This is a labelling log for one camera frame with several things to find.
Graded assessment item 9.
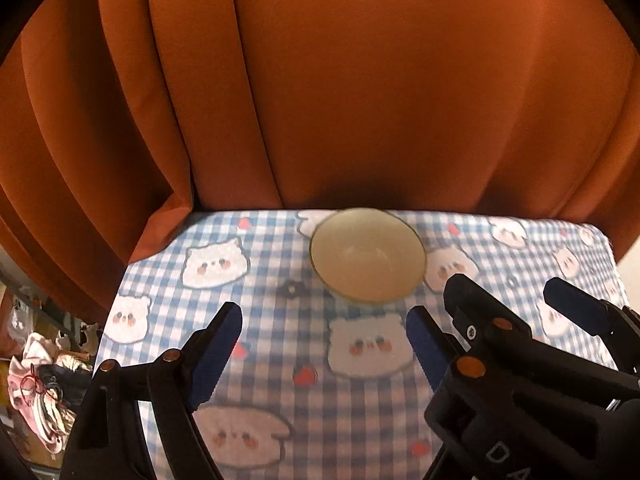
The cream bowl with green rim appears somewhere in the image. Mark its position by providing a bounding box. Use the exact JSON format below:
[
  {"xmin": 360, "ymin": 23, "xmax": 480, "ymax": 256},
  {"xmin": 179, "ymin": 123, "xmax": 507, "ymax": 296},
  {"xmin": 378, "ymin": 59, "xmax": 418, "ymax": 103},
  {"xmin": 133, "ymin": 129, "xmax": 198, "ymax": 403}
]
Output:
[{"xmin": 309, "ymin": 208, "xmax": 427, "ymax": 304}]

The pile of clothes and clutter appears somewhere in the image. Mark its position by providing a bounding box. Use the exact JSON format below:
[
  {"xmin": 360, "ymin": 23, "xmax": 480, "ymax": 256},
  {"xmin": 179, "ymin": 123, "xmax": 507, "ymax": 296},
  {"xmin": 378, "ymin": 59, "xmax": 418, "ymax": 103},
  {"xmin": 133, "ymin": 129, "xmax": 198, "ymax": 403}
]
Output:
[{"xmin": 1, "ymin": 285, "xmax": 102, "ymax": 479}]

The blue checkered cartoon tablecloth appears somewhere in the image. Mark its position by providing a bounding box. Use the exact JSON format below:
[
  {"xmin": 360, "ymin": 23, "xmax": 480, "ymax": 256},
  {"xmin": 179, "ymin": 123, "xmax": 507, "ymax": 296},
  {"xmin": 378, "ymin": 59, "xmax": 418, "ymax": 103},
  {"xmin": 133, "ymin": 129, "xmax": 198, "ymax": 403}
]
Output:
[{"xmin": 99, "ymin": 210, "xmax": 627, "ymax": 479}]

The orange curtain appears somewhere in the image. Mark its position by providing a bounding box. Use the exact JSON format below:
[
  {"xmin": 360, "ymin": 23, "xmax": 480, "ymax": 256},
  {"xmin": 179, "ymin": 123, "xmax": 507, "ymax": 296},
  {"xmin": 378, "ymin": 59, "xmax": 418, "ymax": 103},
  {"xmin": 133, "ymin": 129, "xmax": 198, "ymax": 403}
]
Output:
[{"xmin": 1, "ymin": 0, "xmax": 639, "ymax": 321}]

